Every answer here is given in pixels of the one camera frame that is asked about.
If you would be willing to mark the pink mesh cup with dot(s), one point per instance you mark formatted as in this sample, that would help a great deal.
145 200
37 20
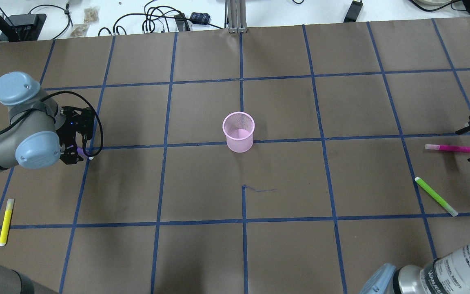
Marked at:
239 127

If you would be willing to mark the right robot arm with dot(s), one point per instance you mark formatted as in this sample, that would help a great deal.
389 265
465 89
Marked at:
447 275

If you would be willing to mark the black power adapter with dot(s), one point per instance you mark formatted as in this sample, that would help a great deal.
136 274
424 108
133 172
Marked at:
200 18

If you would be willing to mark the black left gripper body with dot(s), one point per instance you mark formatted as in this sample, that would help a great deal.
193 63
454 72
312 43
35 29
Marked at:
70 154

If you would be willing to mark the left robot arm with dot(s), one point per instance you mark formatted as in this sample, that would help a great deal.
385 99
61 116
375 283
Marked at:
40 133

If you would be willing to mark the brown paper table cover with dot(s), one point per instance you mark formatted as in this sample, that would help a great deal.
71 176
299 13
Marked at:
324 197

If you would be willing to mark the aluminium frame post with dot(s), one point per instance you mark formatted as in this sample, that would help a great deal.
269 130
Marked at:
236 16

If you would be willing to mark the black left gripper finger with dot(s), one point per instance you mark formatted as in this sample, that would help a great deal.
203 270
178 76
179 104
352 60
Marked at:
70 154

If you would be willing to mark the purple pen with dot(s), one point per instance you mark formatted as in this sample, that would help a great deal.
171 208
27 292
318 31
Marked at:
82 153

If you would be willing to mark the snack bag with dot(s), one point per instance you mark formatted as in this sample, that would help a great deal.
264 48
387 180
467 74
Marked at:
79 30
91 15

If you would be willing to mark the green pen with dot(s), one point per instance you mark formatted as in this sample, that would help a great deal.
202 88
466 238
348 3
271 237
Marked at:
434 195

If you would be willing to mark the black camera stand base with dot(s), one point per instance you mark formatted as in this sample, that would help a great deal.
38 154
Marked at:
22 27

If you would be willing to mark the pink pen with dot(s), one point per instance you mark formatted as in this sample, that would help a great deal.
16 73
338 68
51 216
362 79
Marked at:
448 148

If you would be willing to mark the yellow pen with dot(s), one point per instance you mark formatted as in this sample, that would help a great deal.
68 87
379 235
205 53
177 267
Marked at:
6 222

